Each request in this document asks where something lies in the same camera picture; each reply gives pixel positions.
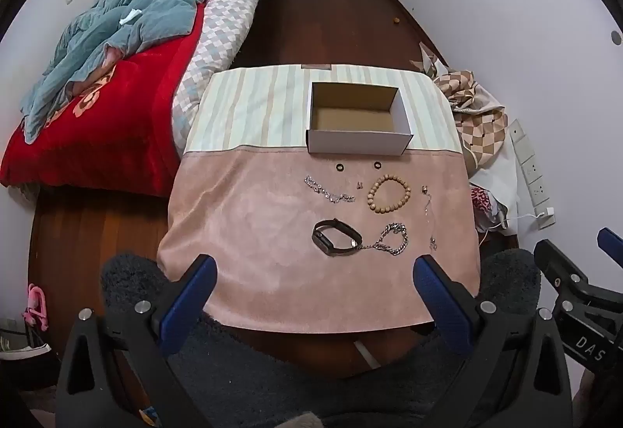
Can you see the pink plastic object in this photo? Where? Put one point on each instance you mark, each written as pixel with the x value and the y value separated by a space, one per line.
pixel 36 306

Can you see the black watch band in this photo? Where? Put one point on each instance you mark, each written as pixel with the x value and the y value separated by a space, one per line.
pixel 321 240

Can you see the brown checkered cloth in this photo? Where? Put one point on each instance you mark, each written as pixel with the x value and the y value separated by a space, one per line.
pixel 482 126

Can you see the round wall cap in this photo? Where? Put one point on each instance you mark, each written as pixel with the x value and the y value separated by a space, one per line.
pixel 615 36

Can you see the red blanket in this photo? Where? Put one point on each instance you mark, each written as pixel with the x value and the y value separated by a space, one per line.
pixel 121 126

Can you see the wall socket strip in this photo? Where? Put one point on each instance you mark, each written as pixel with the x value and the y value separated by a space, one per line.
pixel 533 170

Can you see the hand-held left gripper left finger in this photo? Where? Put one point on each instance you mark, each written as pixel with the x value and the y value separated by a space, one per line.
pixel 190 306

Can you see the white cardboard box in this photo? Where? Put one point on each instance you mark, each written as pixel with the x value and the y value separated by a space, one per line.
pixel 355 143

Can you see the bed with quilts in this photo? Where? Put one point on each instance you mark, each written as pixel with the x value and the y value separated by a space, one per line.
pixel 224 29

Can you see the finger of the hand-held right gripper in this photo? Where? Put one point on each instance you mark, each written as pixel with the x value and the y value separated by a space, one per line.
pixel 555 262
pixel 612 244

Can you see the white charger plug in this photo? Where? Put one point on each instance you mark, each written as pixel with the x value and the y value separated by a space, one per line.
pixel 546 213

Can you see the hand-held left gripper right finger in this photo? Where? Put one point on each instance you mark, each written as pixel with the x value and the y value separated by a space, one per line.
pixel 440 306

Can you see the red printed plastic bag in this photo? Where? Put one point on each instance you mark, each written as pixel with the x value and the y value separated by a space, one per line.
pixel 483 204

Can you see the teal quilt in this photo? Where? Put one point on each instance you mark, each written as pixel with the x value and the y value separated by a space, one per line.
pixel 155 4

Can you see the pink and striped tablecloth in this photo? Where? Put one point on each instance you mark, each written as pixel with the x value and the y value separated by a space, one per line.
pixel 253 238

